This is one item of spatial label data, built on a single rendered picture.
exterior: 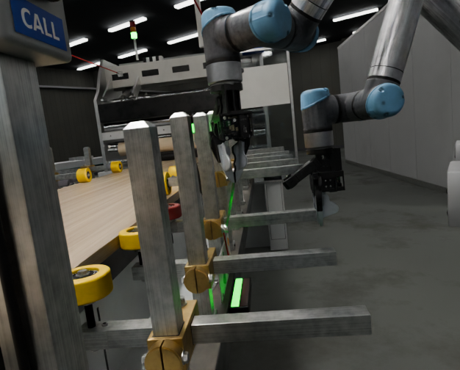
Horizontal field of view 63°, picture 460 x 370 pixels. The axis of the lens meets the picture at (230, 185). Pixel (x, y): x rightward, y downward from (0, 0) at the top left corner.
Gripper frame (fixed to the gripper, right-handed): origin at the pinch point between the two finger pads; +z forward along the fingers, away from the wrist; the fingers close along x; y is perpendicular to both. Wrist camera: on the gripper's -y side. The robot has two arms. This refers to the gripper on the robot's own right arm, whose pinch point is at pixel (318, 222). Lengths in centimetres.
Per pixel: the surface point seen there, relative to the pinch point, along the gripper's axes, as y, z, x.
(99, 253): -46, -8, -36
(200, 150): -28.7, -23.6, -5.8
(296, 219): -5.9, -1.7, -1.5
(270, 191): -12, 28, 225
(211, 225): -28.4, -3.9, -7.2
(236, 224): -22.2, -2.0, -1.6
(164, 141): -100, -27, 226
